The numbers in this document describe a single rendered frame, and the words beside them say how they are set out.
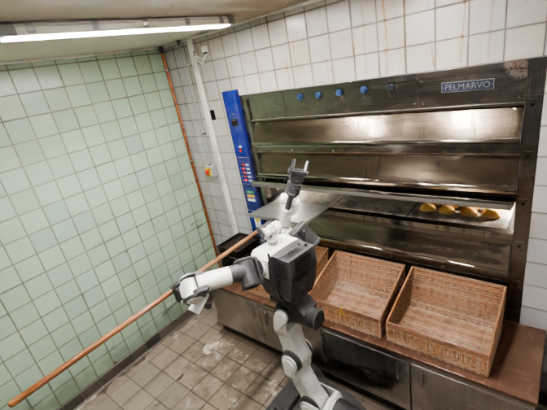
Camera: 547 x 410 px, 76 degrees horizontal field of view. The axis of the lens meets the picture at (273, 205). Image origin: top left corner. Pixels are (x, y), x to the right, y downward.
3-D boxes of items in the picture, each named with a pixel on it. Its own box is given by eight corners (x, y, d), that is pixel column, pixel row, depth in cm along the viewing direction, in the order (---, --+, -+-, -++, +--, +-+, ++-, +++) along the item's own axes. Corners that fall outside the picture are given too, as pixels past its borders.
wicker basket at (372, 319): (339, 277, 288) (334, 249, 277) (408, 296, 253) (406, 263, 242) (306, 314, 254) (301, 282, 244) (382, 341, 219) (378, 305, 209)
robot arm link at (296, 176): (310, 174, 201) (305, 193, 206) (305, 168, 209) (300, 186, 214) (290, 171, 197) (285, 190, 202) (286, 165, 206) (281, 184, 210)
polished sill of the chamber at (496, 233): (272, 203, 313) (271, 199, 311) (514, 236, 201) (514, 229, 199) (267, 207, 309) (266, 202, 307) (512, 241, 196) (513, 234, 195)
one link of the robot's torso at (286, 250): (330, 287, 195) (321, 230, 182) (288, 322, 175) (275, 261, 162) (292, 272, 216) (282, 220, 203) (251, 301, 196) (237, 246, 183)
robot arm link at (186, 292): (190, 310, 177) (178, 303, 159) (185, 291, 181) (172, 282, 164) (210, 302, 178) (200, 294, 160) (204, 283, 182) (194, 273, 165)
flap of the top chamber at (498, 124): (255, 145, 287) (256, 120, 285) (519, 144, 176) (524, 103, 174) (251, 144, 284) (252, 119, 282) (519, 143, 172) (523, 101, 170)
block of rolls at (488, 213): (442, 181, 282) (442, 175, 280) (514, 185, 252) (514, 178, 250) (417, 212, 240) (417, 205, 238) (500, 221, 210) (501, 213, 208)
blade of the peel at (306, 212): (304, 227, 251) (303, 224, 250) (248, 216, 286) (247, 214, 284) (329, 207, 275) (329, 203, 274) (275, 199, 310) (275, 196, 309)
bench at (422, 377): (256, 298, 377) (246, 252, 356) (536, 399, 226) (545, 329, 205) (220, 332, 338) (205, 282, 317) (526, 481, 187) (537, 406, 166)
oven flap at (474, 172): (261, 175, 297) (262, 151, 295) (515, 191, 185) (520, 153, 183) (257, 175, 293) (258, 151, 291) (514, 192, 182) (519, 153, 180)
